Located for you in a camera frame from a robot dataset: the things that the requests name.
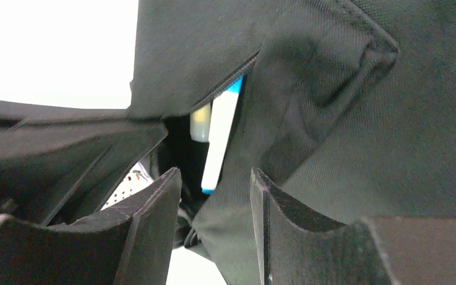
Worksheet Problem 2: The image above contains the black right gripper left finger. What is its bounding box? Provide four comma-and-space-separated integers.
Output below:
0, 168, 182, 284

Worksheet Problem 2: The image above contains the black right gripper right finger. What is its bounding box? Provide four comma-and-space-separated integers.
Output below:
250, 169, 456, 284

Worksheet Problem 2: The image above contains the white marker blue cap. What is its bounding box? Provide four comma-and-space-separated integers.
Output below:
201, 76, 243, 195

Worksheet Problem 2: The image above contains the black fabric backpack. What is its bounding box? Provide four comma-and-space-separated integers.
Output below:
0, 1, 456, 284

